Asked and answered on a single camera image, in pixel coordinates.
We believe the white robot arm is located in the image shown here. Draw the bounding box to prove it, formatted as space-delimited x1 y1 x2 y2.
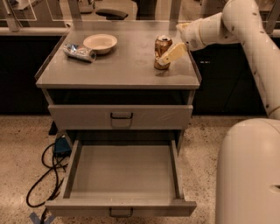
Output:
157 0 280 224

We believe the blue floor tape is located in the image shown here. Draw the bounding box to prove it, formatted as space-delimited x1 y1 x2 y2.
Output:
29 212 55 224

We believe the white bowl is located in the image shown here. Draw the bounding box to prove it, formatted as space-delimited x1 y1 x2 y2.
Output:
83 34 117 55

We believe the blue power adapter box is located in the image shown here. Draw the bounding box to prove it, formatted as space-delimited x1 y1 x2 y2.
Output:
53 136 72 157

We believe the closed grey top drawer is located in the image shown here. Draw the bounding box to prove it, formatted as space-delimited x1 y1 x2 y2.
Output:
49 105 193 130

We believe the orange soda can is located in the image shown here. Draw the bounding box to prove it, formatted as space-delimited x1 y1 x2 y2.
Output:
154 34 172 70

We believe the black office chair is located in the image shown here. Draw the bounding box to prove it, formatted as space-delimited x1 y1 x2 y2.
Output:
95 9 129 20

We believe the grey drawer cabinet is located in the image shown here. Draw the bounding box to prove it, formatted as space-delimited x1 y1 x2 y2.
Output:
37 21 201 146

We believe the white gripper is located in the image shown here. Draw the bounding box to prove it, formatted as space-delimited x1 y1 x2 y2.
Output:
157 19 206 66

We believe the open grey middle drawer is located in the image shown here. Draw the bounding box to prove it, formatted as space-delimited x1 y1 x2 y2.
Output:
45 140 196 218

